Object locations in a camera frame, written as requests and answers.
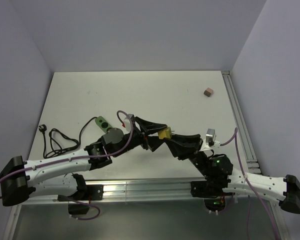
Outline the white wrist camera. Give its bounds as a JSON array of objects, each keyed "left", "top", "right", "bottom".
[
  {"left": 201, "top": 128, "right": 221, "bottom": 151},
  {"left": 122, "top": 114, "right": 134, "bottom": 132}
]

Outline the yellow plug adapter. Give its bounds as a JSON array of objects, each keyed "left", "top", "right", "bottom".
[{"left": 157, "top": 126, "right": 173, "bottom": 140}]

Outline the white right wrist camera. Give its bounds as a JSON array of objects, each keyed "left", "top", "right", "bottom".
[{"left": 201, "top": 128, "right": 221, "bottom": 151}]

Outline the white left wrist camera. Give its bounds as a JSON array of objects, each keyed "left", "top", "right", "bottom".
[{"left": 122, "top": 114, "right": 134, "bottom": 132}]

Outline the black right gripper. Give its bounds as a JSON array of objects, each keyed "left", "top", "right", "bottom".
[{"left": 162, "top": 132, "right": 211, "bottom": 176}]

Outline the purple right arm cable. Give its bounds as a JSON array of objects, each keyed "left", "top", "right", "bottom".
[{"left": 219, "top": 127, "right": 281, "bottom": 240}]

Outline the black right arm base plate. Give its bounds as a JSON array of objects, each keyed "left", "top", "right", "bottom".
[{"left": 190, "top": 180, "right": 233, "bottom": 199}]

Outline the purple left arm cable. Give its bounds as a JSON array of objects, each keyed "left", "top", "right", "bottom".
[{"left": 0, "top": 109, "right": 137, "bottom": 221}]

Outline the green power strip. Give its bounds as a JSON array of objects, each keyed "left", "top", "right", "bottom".
[{"left": 95, "top": 116, "right": 113, "bottom": 133}]

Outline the black power cord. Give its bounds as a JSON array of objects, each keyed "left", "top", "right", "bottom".
[{"left": 38, "top": 117, "right": 98, "bottom": 159}]

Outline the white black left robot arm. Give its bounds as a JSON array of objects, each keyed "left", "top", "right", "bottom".
[{"left": 0, "top": 114, "right": 168, "bottom": 207}]

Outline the aluminium side rail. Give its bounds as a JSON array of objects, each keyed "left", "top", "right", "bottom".
[{"left": 221, "top": 71, "right": 262, "bottom": 175}]

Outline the aluminium front rail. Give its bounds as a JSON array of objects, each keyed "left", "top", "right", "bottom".
[{"left": 13, "top": 178, "right": 277, "bottom": 206}]

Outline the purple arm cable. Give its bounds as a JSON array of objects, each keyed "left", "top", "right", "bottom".
[
  {"left": 219, "top": 127, "right": 281, "bottom": 240},
  {"left": 0, "top": 109, "right": 137, "bottom": 221}
]

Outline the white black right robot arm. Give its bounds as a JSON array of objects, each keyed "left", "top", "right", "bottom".
[{"left": 163, "top": 133, "right": 300, "bottom": 214}]

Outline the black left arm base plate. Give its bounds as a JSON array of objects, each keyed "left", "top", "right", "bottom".
[{"left": 57, "top": 184, "right": 104, "bottom": 202}]

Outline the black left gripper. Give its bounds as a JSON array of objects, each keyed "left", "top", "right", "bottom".
[{"left": 112, "top": 116, "right": 167, "bottom": 158}]

